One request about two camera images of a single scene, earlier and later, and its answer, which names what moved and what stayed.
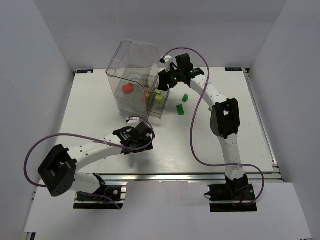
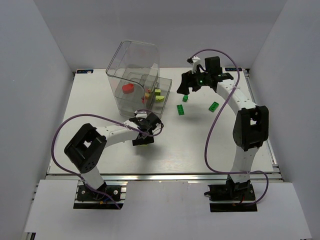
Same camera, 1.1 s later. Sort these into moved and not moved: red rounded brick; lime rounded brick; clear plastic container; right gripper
Moved: right gripper
Not moved: lime rounded brick; red rounded brick; clear plastic container
